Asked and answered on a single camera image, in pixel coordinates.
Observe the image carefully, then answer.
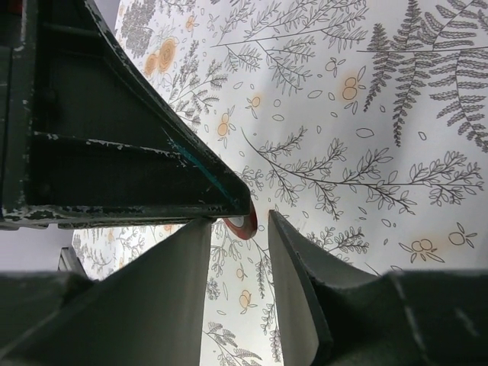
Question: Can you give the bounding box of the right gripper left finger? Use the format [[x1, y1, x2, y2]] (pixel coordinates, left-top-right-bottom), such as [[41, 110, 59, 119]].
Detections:
[[1, 219, 211, 365]]

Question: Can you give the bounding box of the red poker chip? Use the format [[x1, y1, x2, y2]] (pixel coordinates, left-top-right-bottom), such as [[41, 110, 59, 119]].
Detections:
[[223, 202, 258, 240]]

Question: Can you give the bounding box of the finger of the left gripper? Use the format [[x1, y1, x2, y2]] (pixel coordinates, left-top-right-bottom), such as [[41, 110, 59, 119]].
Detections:
[[1, 1, 252, 230]]

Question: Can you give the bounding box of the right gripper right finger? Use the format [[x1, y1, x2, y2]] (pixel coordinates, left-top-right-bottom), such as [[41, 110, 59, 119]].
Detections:
[[268, 211, 487, 365]]

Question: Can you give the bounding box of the floral table mat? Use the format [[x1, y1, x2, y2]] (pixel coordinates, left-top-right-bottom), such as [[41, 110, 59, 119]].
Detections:
[[98, 1, 487, 365]]

